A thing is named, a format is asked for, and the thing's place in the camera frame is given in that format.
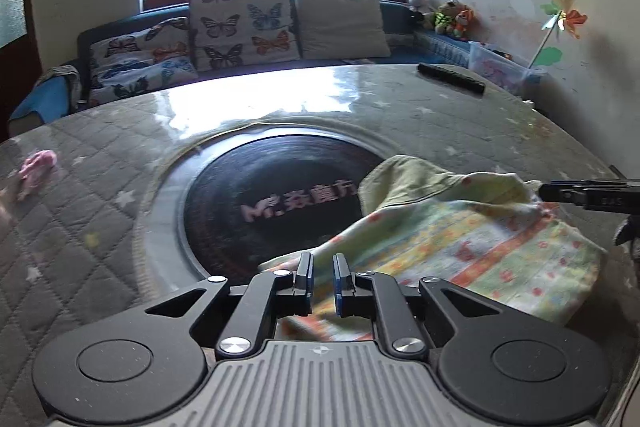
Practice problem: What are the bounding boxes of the round black induction cooktop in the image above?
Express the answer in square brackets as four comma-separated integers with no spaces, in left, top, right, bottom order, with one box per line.
[132,123,401,299]

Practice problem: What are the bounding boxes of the orange plush fox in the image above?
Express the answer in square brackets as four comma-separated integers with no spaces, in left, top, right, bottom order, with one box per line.
[452,7,476,42]

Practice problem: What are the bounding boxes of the upright butterfly print cushion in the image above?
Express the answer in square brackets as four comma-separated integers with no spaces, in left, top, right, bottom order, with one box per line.
[188,0,302,72]

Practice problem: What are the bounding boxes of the flat butterfly print cushion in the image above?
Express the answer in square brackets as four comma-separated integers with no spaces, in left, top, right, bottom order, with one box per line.
[89,18,192,70]
[89,58,199,108]

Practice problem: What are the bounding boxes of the blue sofa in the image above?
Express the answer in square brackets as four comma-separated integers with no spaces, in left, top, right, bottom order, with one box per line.
[7,0,547,138]

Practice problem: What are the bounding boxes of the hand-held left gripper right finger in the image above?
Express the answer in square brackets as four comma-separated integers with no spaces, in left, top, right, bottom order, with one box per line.
[332,252,507,361]

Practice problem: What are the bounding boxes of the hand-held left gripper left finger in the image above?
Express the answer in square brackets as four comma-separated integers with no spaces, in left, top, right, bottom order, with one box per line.
[144,252,316,356]

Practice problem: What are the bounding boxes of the plain beige cushion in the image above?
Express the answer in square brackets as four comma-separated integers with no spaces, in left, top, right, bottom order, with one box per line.
[293,0,392,60]

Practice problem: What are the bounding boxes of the grey cloth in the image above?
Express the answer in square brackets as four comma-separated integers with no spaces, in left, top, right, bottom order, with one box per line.
[37,64,84,108]

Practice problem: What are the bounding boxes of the printed pastel pajama garment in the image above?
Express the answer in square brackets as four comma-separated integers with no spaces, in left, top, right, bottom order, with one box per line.
[259,154,609,344]

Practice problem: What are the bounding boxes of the black and white plush toy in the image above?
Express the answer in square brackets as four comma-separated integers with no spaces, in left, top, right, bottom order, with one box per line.
[407,0,436,28]

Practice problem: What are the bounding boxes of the brown plush bear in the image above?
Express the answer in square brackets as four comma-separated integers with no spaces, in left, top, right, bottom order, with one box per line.
[432,0,464,36]

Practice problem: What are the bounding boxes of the black remote control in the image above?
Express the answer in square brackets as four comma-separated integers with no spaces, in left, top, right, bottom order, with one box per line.
[417,62,487,96]

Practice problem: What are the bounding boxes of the small pink object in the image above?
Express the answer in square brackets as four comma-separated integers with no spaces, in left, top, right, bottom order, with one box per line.
[17,150,57,200]

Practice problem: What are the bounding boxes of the clear plastic storage box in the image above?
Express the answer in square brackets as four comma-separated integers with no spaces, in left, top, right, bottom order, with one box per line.
[467,40,549,96]

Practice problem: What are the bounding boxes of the colourful pinwheel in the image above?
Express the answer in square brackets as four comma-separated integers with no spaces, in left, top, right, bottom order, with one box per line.
[528,0,589,69]

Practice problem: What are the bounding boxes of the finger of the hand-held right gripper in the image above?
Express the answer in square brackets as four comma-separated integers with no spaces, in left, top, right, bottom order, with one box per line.
[537,179,589,208]

